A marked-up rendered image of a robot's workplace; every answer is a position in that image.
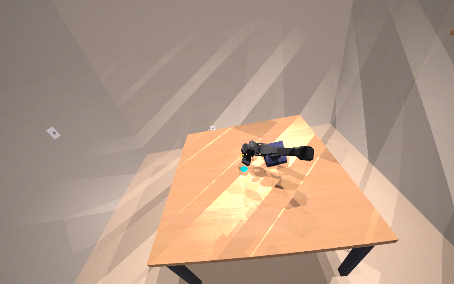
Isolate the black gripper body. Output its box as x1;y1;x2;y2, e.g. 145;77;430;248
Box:
241;140;257;166

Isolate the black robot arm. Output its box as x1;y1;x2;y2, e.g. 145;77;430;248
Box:
241;143;314;161

